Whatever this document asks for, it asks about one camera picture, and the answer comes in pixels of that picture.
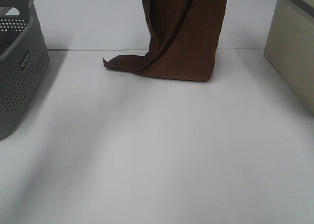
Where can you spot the grey perforated laundry basket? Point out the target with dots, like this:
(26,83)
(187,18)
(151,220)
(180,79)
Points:
(24,60)

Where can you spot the beige plastic bin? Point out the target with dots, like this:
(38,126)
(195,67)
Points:
(290,46)

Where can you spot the brown towel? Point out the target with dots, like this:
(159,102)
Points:
(184,39)

